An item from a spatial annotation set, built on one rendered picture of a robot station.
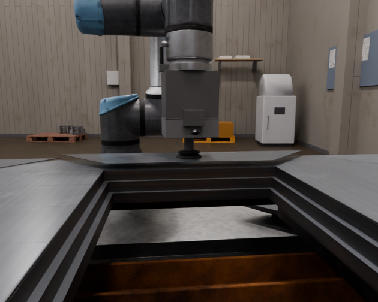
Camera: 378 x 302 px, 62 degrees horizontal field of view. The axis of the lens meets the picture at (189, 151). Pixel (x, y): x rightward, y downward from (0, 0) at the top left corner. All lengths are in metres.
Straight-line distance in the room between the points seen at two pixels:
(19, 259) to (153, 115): 0.73
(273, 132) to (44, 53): 6.07
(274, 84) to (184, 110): 6.40
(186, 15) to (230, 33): 7.99
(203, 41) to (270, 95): 6.27
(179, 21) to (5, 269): 0.38
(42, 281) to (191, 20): 0.38
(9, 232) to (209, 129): 0.31
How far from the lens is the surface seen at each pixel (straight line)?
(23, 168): 0.54
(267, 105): 6.65
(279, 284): 0.47
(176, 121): 0.48
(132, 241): 0.68
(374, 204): 0.37
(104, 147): 0.96
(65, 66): 8.93
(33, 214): 0.32
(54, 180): 0.44
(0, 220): 0.32
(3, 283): 0.22
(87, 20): 0.59
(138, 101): 0.94
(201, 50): 0.49
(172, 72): 0.48
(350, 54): 5.12
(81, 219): 0.34
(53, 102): 9.04
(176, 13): 0.50
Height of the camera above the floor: 0.97
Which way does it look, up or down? 9 degrees down
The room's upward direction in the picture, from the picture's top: straight up
